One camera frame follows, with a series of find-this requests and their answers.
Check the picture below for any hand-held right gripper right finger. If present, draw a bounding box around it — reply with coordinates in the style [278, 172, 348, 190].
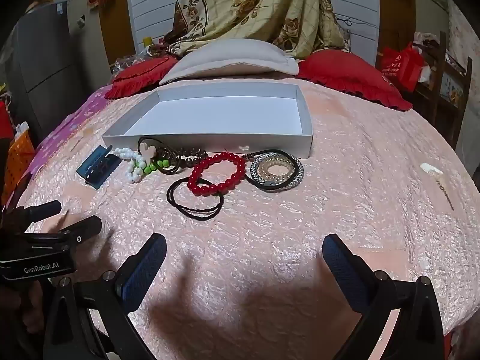
[322, 233, 445, 360]

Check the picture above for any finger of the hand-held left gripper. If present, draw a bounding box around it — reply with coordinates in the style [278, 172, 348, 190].
[22, 200, 62, 226]
[56, 215, 103, 247]

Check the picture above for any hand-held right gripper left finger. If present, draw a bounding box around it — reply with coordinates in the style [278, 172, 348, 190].
[45, 232, 167, 360]

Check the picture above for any blue hair clip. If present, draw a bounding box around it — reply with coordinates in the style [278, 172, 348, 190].
[76, 145, 122, 190]

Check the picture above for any black twisted hair tie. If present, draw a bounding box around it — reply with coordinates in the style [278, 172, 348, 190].
[166, 178, 225, 220]

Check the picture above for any white bead bracelet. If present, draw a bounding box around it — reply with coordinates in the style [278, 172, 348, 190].
[109, 147, 145, 185]

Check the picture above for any red bead bracelet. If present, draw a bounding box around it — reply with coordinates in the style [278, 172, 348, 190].
[187, 152, 246, 196]

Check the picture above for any green bead bracelet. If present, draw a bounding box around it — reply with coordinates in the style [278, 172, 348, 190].
[135, 159, 169, 175]

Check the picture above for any hair tie with beige heart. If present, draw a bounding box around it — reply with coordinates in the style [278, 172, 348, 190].
[137, 137, 166, 158]

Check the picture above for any silver beaded bracelet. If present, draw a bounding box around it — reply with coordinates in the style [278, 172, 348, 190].
[249, 154, 304, 191]

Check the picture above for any clear spiral hair tie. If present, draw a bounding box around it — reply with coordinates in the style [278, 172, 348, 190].
[259, 159, 294, 183]

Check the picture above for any black cord bracelet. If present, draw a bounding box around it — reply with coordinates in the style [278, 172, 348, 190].
[242, 149, 298, 192]

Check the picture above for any white cardboard box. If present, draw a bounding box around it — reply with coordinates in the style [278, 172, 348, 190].
[102, 83, 314, 159]

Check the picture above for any orange plastic basket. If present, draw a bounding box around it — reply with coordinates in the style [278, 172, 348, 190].
[2, 129, 36, 205]

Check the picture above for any pink bedspread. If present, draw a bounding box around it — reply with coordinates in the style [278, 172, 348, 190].
[15, 75, 480, 360]

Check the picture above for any purple floral sheet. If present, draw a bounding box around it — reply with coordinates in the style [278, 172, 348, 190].
[22, 86, 117, 181]

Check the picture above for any hairpin with white flower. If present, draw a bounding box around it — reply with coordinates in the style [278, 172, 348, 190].
[420, 162, 455, 211]

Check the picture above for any grey refrigerator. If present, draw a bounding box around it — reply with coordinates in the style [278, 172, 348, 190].
[7, 0, 113, 147]

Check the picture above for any small red frilled pillow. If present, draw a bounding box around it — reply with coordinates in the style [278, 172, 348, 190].
[104, 55, 180, 100]

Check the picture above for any clear plastic wrap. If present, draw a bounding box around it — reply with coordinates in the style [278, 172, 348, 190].
[110, 54, 151, 76]

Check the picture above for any large red frilled pillow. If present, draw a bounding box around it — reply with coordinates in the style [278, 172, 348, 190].
[296, 50, 413, 112]

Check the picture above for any wooden chair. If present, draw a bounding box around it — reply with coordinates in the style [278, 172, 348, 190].
[412, 32, 473, 147]

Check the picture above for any red shopping bag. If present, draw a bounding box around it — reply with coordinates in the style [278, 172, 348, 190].
[380, 43, 426, 92]

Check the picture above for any white pillow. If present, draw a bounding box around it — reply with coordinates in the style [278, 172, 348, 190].
[158, 38, 300, 86]

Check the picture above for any white panelled headboard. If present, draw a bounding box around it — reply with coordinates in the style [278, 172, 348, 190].
[125, 0, 379, 61]

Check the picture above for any beige floral blanket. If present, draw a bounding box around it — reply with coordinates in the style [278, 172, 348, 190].
[148, 0, 351, 59]

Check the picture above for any brown bead bracelet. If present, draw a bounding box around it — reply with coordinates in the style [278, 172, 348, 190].
[170, 146, 209, 169]

